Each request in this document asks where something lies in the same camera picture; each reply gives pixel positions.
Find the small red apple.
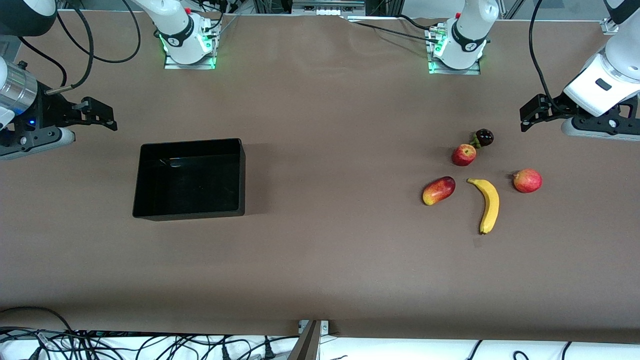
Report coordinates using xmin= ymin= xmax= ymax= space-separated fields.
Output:
xmin=451 ymin=143 xmax=477 ymax=167

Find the yellow banana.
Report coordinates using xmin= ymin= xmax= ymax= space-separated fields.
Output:
xmin=466 ymin=178 xmax=500 ymax=235

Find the black plastic box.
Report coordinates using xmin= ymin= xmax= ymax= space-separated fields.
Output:
xmin=132 ymin=138 xmax=246 ymax=222

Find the red apple right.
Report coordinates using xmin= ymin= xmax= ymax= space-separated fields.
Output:
xmin=512 ymin=168 xmax=543 ymax=194

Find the dark purple mangosteen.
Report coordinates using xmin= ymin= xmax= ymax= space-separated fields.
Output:
xmin=470 ymin=128 xmax=495 ymax=149

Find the red yellow mango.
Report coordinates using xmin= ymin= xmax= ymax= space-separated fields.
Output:
xmin=422 ymin=176 xmax=457 ymax=206

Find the white power strip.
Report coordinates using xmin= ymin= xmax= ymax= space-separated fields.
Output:
xmin=292 ymin=0 xmax=366 ymax=16

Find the brown table mat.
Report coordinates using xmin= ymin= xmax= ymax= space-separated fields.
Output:
xmin=0 ymin=10 xmax=640 ymax=346

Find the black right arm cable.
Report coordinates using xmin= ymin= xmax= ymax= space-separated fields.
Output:
xmin=44 ymin=10 xmax=96 ymax=96

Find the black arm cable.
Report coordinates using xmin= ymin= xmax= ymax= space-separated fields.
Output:
xmin=528 ymin=0 xmax=557 ymax=106
xmin=44 ymin=10 xmax=96 ymax=96

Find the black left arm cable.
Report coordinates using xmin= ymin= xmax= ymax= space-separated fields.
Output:
xmin=528 ymin=0 xmax=557 ymax=106

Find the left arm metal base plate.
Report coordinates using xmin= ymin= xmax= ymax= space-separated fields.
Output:
xmin=428 ymin=22 xmax=482 ymax=76

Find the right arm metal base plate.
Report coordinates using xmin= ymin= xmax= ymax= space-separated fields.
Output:
xmin=164 ymin=20 xmax=217 ymax=70

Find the black cable on table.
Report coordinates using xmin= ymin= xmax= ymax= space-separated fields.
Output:
xmin=350 ymin=19 xmax=437 ymax=42

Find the silver table edge bracket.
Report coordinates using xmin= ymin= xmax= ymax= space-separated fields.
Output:
xmin=298 ymin=320 xmax=330 ymax=335

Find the dark grey metal post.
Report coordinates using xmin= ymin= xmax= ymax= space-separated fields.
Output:
xmin=286 ymin=320 xmax=321 ymax=360

